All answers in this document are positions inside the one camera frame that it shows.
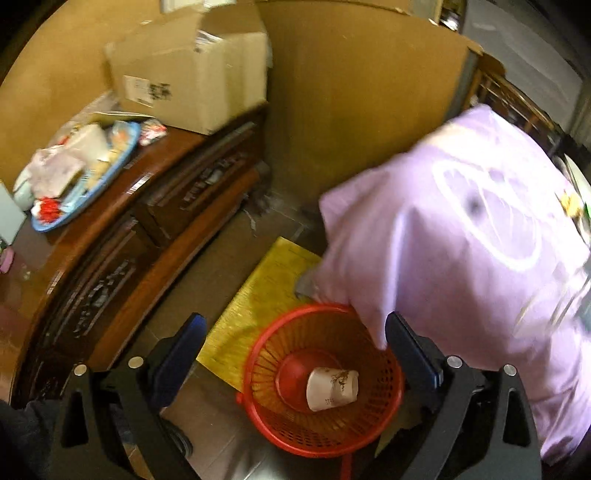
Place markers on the blue tray with clutter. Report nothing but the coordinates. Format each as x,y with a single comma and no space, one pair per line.
62,180

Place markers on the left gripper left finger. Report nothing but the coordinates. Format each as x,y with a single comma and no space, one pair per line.
86,443

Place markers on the purple bed sheet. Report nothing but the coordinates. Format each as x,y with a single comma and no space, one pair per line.
466,237

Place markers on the dark wooden dresser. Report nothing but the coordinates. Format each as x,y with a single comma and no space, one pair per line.
79,293

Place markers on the yellow gold floor mat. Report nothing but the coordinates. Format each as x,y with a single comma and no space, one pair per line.
268,293

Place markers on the red plastic trash basket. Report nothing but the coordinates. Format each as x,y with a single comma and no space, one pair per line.
276,373

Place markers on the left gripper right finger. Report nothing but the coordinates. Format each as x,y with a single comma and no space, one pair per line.
476,424

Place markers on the black boot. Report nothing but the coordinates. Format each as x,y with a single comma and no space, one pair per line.
179,438

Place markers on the white paper cup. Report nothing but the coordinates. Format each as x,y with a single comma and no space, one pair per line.
329,388

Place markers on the cardboard box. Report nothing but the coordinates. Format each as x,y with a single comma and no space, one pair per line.
196,68

